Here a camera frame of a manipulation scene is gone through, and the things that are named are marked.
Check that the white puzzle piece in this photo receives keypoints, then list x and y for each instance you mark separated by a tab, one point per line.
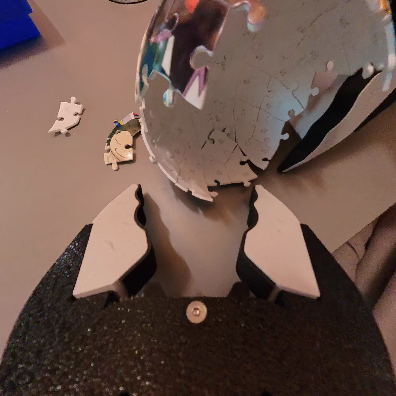
66	116

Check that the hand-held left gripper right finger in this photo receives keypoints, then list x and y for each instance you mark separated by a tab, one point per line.
278	247

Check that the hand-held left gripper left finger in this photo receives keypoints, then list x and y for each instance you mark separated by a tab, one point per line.
114	247

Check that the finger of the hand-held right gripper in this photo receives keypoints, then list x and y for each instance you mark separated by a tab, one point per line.
318	102
359	114

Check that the black round stand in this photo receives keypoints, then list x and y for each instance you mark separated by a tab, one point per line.
128	1

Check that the cream smiley puzzle piece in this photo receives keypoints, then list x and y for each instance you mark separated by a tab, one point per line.
120	150

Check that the blue plastic bin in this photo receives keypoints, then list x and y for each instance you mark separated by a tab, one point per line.
15	24

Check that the half-built puzzle ball shell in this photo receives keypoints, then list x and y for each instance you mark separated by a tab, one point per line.
247	108

